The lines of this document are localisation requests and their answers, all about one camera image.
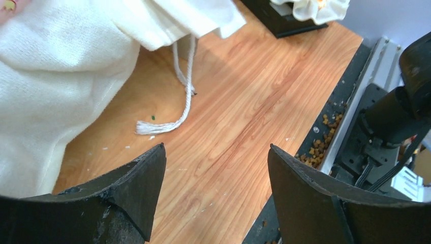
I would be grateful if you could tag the black and silver chessboard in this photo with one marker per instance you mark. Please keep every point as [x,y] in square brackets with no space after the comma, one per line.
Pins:
[279,20]

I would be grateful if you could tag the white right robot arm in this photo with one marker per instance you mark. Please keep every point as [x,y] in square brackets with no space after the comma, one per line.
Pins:
[388,126]

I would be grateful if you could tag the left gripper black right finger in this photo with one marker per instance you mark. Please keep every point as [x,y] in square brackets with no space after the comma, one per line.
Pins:
[313,207]

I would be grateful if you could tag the orange duck print pillow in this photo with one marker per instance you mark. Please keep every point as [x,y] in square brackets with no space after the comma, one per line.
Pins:
[319,12]

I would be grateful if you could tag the pink unicorn drawstring bag blanket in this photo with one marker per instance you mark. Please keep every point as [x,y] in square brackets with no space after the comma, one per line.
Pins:
[62,62]

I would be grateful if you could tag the wooden striped pet bed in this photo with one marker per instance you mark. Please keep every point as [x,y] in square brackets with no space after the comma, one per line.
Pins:
[184,46]

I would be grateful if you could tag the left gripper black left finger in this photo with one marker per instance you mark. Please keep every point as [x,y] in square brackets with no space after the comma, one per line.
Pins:
[116,207]

